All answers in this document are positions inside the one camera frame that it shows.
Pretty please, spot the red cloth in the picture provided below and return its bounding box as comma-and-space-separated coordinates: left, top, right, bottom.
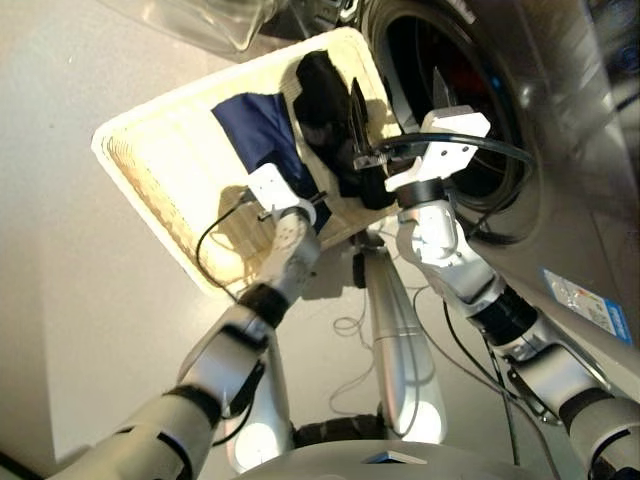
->
439, 44, 494, 109

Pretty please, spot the black cloth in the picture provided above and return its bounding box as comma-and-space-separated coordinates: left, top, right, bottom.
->
292, 49, 396, 211

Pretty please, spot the navy blue cloth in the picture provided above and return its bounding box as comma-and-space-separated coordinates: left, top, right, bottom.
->
210, 92, 334, 231

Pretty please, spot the black wheeled basket stand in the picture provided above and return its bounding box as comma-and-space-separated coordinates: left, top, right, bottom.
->
349, 229, 401, 291

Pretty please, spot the grey washing machine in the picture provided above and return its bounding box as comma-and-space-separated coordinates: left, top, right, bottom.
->
344, 0, 640, 391

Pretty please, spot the pale woven basket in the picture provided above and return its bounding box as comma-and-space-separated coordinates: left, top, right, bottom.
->
90, 27, 401, 301

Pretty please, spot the silver robot leg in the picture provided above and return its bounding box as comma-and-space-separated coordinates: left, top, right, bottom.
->
362, 244, 449, 444
227, 329, 296, 474

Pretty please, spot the round glass washer door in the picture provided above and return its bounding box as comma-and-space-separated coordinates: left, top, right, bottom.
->
99, 0, 361, 56

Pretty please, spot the blue energy label sticker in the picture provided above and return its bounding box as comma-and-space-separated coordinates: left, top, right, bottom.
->
542, 268, 640, 346

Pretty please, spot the grey robot torso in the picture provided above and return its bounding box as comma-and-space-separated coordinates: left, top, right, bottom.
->
234, 414, 551, 480

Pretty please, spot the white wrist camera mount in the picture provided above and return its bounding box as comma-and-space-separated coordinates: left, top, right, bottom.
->
247, 162, 317, 226
384, 107, 491, 194

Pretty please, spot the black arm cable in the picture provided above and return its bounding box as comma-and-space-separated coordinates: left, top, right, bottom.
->
372, 134, 536, 466
195, 199, 276, 449

